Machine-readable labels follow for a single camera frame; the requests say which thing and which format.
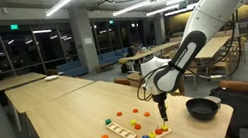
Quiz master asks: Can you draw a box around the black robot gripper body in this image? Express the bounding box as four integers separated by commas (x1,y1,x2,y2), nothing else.
152,93,167,112

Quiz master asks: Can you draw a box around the yellow ring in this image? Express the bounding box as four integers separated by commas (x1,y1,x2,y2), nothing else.
160,124,170,133
148,131,158,138

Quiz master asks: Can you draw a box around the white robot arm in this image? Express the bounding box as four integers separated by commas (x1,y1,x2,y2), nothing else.
141,0,248,122

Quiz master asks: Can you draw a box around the orange disc centre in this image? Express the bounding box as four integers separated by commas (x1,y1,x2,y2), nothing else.
144,112,151,117

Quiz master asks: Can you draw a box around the orange disc near tray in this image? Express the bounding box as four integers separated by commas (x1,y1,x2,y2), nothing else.
134,124,142,130

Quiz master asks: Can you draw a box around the yellow block near tray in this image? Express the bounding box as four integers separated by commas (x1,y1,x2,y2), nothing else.
130,119,137,125

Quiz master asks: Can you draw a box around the black bowl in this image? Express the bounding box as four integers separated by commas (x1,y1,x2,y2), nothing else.
186,98,219,121

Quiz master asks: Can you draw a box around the wooden slotted tray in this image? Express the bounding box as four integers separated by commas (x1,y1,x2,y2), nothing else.
106,122,137,138

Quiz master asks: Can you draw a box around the orange disc far middle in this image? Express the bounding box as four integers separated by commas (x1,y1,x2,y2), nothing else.
116,111,122,117

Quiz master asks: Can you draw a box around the green block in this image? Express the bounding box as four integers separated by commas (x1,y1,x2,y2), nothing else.
105,118,112,125

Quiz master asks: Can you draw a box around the white plate far table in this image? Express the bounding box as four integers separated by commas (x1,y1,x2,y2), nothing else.
45,75,59,82

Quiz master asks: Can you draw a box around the far wooden table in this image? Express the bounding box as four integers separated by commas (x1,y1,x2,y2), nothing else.
0,72,45,92

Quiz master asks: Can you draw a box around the red ring on peg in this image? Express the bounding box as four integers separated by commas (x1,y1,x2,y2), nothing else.
153,126,164,137

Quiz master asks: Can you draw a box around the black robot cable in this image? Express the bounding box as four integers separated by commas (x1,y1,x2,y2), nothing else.
125,8,248,104

